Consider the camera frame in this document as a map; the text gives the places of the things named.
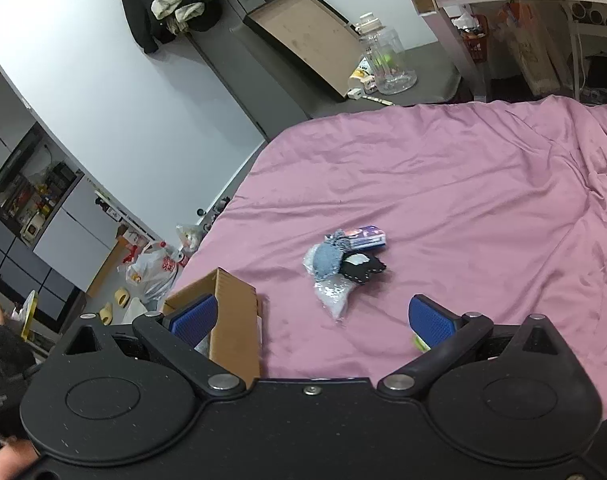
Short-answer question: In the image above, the black stitched soft toy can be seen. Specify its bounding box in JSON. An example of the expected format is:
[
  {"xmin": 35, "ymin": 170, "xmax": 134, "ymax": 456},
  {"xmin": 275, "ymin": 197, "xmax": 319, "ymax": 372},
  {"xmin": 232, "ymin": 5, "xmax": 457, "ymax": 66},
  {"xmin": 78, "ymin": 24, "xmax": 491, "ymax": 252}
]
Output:
[{"xmin": 339, "ymin": 252, "xmax": 387, "ymax": 285}]

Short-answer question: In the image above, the white plastic bag pouch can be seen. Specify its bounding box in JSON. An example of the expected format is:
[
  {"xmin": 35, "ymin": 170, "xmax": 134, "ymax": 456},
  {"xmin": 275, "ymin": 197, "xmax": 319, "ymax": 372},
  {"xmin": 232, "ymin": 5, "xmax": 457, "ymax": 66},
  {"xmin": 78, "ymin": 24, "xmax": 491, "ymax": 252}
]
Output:
[{"xmin": 302, "ymin": 244, "xmax": 357, "ymax": 322}]

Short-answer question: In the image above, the blue tissue packet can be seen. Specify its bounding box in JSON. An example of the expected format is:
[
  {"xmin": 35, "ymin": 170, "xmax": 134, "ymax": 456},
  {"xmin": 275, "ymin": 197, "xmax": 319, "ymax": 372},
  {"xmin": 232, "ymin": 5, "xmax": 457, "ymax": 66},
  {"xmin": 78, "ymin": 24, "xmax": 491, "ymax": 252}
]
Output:
[{"xmin": 345, "ymin": 226, "xmax": 387, "ymax": 252}]

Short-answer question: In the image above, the blue denim soft pouch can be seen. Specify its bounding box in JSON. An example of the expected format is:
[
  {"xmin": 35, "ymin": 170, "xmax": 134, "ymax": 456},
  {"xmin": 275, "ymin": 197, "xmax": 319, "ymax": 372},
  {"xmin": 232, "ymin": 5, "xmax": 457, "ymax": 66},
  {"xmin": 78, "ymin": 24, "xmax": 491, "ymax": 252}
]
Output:
[{"xmin": 312, "ymin": 230, "xmax": 351, "ymax": 282}]

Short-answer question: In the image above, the person's hand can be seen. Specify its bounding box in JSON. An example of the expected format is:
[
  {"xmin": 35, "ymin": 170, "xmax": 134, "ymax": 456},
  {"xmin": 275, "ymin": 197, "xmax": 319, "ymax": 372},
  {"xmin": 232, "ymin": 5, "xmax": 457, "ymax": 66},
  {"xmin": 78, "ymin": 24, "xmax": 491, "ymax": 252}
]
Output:
[{"xmin": 0, "ymin": 437, "xmax": 39, "ymax": 480}]

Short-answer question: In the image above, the brown cardboard box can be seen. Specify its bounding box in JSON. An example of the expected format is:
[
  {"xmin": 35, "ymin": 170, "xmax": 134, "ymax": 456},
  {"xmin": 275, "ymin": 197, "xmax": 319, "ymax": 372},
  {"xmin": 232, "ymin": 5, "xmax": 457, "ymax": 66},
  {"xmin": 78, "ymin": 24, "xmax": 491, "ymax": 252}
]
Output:
[{"xmin": 162, "ymin": 269, "xmax": 262, "ymax": 386}]

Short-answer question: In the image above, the yellow slipper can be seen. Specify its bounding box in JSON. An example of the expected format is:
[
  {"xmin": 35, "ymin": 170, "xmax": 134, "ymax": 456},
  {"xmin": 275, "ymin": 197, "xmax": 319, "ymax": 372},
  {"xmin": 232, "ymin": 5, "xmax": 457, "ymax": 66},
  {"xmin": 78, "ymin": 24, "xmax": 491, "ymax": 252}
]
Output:
[
  {"xmin": 114, "ymin": 287, "xmax": 130, "ymax": 308},
  {"xmin": 98, "ymin": 302, "xmax": 113, "ymax": 325}
]

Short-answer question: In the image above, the white red plastic bag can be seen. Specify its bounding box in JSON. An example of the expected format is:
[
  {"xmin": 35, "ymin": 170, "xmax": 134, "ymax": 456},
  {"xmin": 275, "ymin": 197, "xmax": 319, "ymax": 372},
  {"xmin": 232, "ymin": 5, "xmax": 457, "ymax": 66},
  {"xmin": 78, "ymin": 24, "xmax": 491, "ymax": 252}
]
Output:
[{"xmin": 125, "ymin": 242, "xmax": 184, "ymax": 304}]

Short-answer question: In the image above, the small clear plastic bag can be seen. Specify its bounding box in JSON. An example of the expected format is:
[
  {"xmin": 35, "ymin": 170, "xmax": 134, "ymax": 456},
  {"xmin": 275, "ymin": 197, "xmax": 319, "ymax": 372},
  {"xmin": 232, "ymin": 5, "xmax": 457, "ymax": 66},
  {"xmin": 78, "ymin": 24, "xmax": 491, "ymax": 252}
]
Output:
[{"xmin": 177, "ymin": 224, "xmax": 203, "ymax": 255}]

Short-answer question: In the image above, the pink bed sheet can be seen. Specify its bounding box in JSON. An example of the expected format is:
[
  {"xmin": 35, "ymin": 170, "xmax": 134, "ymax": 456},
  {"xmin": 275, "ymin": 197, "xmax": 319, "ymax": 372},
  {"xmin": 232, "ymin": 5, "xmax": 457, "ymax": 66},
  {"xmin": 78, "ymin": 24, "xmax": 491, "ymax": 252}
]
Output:
[{"xmin": 177, "ymin": 96, "xmax": 607, "ymax": 414}]

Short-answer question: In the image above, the white kitchen cabinet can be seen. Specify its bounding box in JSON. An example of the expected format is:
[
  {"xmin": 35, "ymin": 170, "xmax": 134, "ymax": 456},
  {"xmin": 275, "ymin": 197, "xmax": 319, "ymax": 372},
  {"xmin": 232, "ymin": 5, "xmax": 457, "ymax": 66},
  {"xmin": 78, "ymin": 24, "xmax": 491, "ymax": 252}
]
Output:
[{"xmin": 0, "ymin": 73, "xmax": 127, "ymax": 332}]

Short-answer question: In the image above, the grey door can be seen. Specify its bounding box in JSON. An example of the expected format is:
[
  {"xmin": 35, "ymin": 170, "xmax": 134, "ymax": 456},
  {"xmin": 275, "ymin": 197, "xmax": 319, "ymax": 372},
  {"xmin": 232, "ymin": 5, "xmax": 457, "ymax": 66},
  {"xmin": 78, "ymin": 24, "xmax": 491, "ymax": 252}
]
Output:
[{"xmin": 190, "ymin": 0, "xmax": 310, "ymax": 140}]

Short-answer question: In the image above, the clear large water jug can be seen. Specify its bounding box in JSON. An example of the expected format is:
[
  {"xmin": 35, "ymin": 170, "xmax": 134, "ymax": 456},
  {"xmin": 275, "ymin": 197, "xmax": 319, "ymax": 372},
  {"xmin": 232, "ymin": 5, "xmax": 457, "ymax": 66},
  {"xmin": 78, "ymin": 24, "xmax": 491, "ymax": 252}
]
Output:
[{"xmin": 355, "ymin": 12, "xmax": 417, "ymax": 96}]

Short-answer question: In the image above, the brown framed board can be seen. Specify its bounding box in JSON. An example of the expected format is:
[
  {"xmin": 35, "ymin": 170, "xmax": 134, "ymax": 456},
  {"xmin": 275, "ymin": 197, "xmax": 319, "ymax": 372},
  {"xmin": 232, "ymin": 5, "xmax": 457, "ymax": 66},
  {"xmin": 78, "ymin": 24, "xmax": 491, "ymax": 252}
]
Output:
[{"xmin": 244, "ymin": 0, "xmax": 363, "ymax": 101}]

